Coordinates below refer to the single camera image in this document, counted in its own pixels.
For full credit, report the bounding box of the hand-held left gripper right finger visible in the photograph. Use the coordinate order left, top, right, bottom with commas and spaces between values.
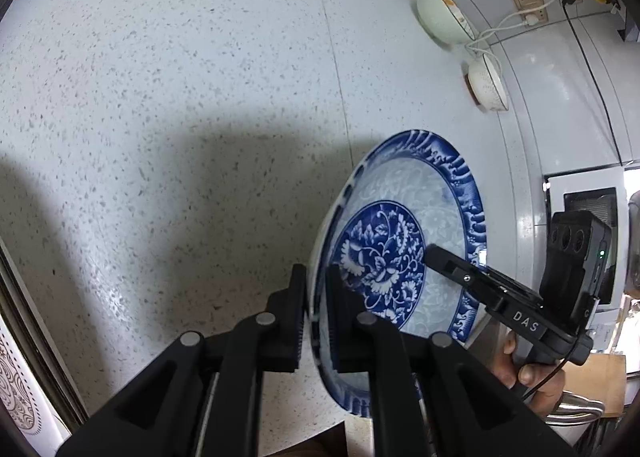
325, 264, 583, 457

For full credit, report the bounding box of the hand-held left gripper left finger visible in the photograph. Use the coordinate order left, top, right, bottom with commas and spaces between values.
55, 264, 308, 457

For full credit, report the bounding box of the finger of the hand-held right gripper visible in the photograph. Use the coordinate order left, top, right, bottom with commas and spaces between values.
424, 244, 543, 310

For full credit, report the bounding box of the blue floral bowl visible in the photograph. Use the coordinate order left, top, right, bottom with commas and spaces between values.
307, 129, 487, 418

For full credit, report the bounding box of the small white bowl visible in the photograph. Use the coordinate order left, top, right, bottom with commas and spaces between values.
465, 59, 510, 112

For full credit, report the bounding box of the orange flower bowl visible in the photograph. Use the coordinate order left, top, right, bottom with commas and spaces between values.
416, 0, 477, 45

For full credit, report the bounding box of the person's right hand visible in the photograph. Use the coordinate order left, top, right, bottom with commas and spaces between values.
492, 332, 568, 420

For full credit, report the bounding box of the built-in black oven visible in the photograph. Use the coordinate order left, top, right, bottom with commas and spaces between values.
544, 164, 628, 310

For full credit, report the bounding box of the steel sink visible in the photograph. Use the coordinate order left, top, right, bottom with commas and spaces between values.
542, 389, 636, 457

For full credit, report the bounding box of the black power cable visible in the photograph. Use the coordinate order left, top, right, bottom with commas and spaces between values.
562, 0, 626, 166

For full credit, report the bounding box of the white power cable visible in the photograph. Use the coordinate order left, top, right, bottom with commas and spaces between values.
462, 0, 571, 82

